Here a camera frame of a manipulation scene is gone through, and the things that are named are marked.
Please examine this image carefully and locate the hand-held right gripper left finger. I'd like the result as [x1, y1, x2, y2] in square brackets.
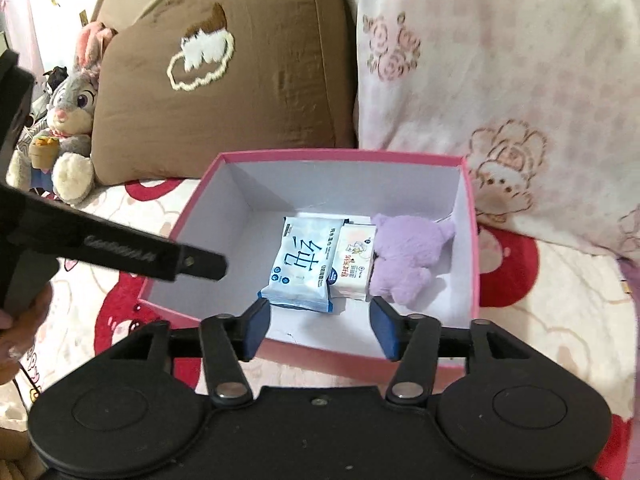
[100, 299, 272, 405]

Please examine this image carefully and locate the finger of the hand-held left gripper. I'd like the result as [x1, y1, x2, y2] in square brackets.
[175, 244, 229, 282]

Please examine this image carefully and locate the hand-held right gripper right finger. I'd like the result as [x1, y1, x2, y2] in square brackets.
[368, 296, 533, 405]

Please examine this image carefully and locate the small white wipes pack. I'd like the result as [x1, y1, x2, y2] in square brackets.
[327, 222, 378, 302]

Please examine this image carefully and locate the purple plush toy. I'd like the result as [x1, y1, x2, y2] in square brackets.
[367, 212, 457, 311]

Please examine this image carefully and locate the blue wet wipes packet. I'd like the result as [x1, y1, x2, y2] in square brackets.
[259, 212, 351, 315]

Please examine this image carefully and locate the pink cardboard box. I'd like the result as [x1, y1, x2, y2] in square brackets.
[137, 148, 482, 376]

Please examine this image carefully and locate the person's left hand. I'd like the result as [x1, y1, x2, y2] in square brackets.
[0, 282, 55, 386]

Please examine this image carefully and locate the grey bunny plush toy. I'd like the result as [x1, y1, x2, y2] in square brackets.
[5, 21, 118, 206]

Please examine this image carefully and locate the small black plush toy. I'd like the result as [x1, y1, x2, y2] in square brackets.
[42, 65, 68, 92]

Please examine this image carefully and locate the brown embroidered pillow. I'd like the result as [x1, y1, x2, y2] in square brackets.
[90, 0, 358, 186]

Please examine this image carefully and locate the beige fuzzy cloth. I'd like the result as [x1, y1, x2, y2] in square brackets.
[0, 385, 36, 480]

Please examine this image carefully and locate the pink white printed pillow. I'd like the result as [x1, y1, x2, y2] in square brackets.
[352, 0, 640, 261]

